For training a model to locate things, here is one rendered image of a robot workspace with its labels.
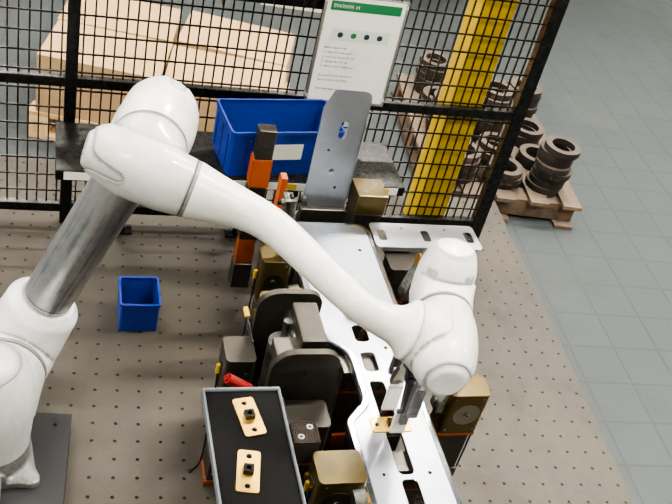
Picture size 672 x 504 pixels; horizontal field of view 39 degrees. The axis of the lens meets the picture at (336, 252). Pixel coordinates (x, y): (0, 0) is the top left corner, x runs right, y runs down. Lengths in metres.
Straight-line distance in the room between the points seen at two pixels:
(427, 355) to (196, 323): 1.08
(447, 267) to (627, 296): 2.80
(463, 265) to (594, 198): 3.37
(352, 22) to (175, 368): 0.98
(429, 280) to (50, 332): 0.79
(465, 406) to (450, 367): 0.52
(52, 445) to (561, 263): 2.80
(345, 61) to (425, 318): 1.18
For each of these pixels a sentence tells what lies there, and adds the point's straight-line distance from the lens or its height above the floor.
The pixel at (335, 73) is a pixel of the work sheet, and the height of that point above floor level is 1.23.
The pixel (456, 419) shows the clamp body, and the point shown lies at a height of 0.97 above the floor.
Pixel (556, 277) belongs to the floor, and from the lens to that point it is 4.28.
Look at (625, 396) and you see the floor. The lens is 3.85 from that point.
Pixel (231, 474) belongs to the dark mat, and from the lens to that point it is 1.57.
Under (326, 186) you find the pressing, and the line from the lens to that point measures 2.41.
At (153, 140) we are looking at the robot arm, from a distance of 1.58.
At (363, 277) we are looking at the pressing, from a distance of 2.25.
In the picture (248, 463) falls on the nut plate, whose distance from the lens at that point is 1.57.
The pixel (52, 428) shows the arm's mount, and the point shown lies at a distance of 2.15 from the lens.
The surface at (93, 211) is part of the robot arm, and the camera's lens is 1.81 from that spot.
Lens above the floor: 2.38
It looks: 37 degrees down
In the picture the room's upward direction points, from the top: 15 degrees clockwise
